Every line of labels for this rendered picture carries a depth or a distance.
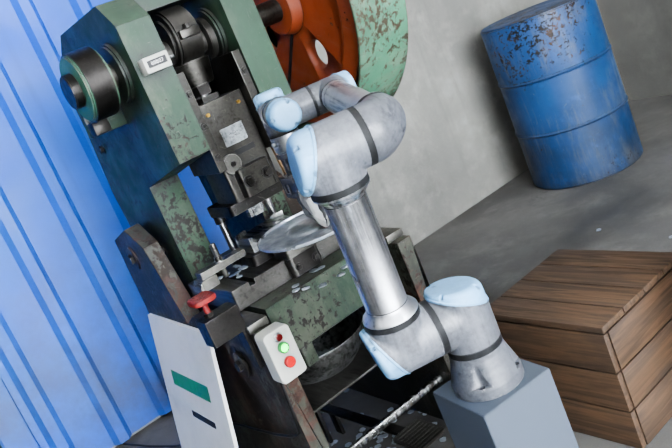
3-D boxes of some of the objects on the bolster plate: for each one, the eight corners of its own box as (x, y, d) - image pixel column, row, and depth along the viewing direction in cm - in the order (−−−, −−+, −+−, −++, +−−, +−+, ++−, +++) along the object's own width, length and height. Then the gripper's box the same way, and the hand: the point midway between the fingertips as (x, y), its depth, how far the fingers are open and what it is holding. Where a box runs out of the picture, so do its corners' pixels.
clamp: (253, 264, 215) (238, 231, 212) (203, 293, 206) (187, 260, 204) (243, 263, 220) (229, 231, 217) (195, 292, 211) (179, 259, 209)
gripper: (294, 144, 193) (326, 218, 197) (266, 158, 188) (299, 234, 193) (312, 141, 186) (345, 218, 190) (283, 156, 181) (317, 235, 186)
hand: (326, 222), depth 189 cm, fingers closed
